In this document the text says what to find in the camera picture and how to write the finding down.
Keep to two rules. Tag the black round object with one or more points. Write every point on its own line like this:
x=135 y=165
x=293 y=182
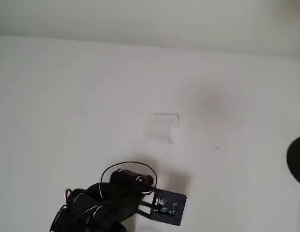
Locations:
x=297 y=160

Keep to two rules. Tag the small clear plastic cup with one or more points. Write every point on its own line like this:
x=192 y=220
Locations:
x=160 y=128

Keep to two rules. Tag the black camera circuit board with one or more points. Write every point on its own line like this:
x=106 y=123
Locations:
x=173 y=207

